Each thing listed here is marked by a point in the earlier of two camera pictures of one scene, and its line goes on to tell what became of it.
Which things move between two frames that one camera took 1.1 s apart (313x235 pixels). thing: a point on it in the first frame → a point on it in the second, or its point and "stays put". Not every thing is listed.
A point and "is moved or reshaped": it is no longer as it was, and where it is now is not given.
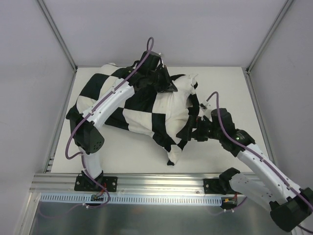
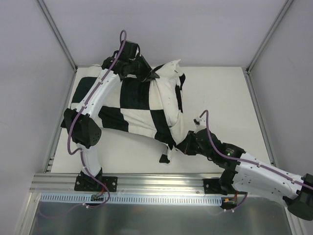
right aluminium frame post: (284, 8) stays put
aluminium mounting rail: (126, 183) stays put
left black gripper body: (163, 80) → (143, 71)
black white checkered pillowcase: (166, 118) is moved or reshaped
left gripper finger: (167, 85) → (152, 75)
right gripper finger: (185, 133) → (188, 145)
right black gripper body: (193, 128) → (190, 143)
